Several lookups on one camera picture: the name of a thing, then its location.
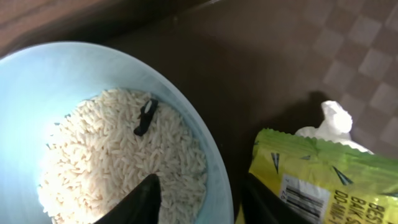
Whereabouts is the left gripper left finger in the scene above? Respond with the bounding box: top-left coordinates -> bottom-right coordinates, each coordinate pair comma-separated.
95,174 -> 162,224

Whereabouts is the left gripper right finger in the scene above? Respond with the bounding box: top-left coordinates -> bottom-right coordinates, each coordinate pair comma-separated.
241,174 -> 310,224

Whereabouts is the light blue rice bowl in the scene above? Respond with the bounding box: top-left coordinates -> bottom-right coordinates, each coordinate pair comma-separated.
1,42 -> 234,224

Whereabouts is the pile of white rice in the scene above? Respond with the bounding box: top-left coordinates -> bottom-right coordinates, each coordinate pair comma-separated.
38,89 -> 207,223

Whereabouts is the crumpled green yellow wrapper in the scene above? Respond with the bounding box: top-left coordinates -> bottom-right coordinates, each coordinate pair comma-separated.
248,101 -> 397,224

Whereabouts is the brown serving tray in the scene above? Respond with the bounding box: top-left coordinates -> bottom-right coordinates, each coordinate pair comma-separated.
107,0 -> 397,206

